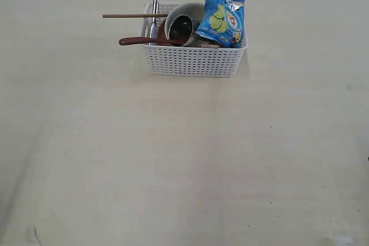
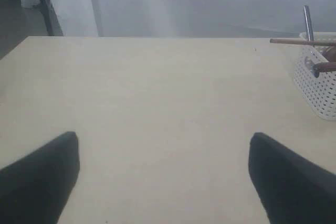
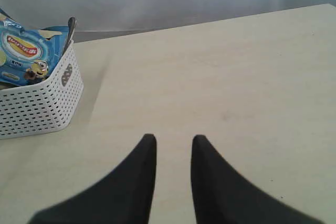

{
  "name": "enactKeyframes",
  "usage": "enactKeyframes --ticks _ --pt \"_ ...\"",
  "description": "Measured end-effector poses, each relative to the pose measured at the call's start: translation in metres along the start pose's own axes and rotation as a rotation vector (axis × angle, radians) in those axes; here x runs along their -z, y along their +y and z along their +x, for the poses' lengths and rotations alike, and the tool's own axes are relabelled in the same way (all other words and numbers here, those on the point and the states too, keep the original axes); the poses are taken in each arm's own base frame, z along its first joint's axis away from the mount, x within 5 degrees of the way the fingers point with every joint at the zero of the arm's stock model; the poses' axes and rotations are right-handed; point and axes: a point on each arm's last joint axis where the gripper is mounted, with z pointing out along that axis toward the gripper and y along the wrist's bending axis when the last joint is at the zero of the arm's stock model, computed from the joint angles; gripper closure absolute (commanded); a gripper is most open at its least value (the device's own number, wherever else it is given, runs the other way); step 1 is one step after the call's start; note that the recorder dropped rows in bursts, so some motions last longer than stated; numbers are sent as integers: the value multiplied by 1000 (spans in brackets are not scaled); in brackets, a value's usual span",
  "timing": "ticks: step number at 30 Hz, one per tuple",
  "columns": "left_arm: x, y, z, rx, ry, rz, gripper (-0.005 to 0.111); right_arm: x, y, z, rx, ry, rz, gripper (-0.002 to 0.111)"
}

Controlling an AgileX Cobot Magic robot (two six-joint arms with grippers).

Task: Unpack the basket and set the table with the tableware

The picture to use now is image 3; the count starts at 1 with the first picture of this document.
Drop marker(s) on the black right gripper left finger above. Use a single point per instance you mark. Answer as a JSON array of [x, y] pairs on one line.
[[123, 196]]

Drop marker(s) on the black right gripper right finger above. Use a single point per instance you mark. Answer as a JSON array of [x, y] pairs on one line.
[[275, 182]]

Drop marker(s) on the steel table knife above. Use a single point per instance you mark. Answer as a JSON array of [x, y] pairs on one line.
[[71, 27]]

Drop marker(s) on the white perforated plastic basket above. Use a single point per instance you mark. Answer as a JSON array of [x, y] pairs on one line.
[[44, 107]]

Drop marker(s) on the blue snack packet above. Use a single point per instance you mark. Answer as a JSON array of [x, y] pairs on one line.
[[29, 56]]

